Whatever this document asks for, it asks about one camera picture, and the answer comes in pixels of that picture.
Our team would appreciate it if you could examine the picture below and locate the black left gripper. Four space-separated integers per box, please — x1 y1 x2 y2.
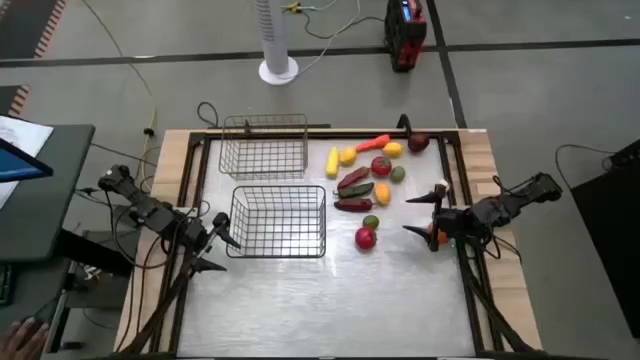
174 211 242 274

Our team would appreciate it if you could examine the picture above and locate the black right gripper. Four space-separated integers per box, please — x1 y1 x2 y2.
402 183 484 253

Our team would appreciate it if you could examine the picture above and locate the orange fruit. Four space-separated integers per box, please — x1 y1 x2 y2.
427 223 450 246

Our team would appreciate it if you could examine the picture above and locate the red apple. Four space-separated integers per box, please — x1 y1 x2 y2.
354 226 377 251

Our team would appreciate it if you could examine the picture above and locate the red tomato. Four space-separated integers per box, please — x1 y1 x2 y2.
370 155 393 178

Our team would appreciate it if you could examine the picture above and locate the dark red round produce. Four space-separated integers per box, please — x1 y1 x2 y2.
407 132 431 154

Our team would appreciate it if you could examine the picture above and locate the dark red pepper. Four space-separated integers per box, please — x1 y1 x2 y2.
333 197 374 213

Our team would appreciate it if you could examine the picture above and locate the green pepper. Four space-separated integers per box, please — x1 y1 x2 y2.
335 182 375 199

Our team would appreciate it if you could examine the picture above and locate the orange carrot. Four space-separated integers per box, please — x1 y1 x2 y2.
355 133 391 153

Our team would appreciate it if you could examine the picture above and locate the white table cover sheet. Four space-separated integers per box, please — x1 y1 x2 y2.
177 138 476 357

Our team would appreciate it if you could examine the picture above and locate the dark grey desk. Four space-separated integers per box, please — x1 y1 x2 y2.
0 123 96 264

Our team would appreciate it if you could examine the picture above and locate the black cabinet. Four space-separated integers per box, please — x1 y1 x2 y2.
569 138 640 341

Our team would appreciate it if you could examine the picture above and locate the red and black power station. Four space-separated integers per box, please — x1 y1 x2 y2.
383 0 429 74

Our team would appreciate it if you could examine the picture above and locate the laptop with blue screen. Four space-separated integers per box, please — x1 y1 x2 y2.
0 137 55 184

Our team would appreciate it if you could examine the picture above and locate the black keyboard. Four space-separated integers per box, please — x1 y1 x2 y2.
0 263 15 307

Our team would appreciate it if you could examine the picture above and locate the person's hand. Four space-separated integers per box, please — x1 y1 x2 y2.
0 318 51 360

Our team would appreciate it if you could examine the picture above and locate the white tower fan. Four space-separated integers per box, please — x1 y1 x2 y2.
254 0 300 86

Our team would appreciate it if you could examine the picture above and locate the white paper sheet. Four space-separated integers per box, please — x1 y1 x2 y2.
0 114 55 209

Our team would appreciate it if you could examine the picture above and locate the black wire basket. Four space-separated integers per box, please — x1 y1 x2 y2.
225 184 327 260

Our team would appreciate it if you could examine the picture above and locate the silver wire basket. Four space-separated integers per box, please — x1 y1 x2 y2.
218 113 309 181

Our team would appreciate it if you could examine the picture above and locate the black metal table frame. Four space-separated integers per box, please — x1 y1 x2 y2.
117 127 539 360

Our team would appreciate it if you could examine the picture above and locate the black looped cable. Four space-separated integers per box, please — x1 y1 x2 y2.
196 101 220 129

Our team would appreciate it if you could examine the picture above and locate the thin black cable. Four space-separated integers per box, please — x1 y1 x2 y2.
554 143 617 176

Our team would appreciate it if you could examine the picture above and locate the yellow cable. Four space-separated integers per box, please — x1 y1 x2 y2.
79 0 157 194

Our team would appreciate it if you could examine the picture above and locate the white cable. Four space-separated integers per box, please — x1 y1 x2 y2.
277 0 386 81

